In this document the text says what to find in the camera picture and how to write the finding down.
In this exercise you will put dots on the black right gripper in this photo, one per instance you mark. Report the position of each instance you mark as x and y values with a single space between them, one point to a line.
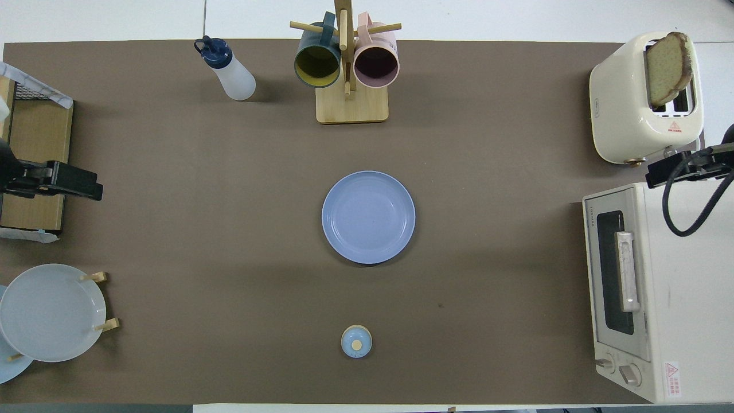
725 158

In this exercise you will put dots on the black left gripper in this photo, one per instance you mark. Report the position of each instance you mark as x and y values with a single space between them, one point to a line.
34 178

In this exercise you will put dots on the toasted bread slice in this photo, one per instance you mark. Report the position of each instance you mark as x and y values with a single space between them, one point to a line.
668 66

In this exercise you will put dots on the clear squeeze bottle blue cap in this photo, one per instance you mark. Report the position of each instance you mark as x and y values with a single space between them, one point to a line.
236 80

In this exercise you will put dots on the grey-blue plate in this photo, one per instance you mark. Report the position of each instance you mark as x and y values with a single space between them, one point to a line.
51 312

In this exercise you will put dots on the light blue plate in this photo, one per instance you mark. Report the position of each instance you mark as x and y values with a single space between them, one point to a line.
11 370

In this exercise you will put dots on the blue round plate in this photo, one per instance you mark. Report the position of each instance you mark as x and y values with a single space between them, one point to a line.
368 218

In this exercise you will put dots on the small blue seasoning shaker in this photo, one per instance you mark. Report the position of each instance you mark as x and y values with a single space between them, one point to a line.
356 341

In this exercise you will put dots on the wooden shelf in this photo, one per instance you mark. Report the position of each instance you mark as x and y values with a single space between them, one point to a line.
40 132

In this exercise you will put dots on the cream two-slot toaster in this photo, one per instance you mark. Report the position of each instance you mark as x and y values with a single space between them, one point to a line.
622 109

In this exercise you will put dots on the white checked cloth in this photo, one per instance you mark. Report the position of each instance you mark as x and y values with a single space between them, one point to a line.
34 86

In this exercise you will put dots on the white toaster oven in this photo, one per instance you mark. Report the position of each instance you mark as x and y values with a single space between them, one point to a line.
688 315

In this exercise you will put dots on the brown table mat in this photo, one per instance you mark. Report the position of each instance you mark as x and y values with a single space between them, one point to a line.
229 229

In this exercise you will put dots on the dark teal mug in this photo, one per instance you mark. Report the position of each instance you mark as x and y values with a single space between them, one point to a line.
317 66

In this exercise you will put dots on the wooden mug tree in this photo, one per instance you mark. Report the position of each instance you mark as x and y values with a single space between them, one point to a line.
351 106

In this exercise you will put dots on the pink mug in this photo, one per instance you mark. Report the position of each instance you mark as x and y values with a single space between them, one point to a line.
375 66

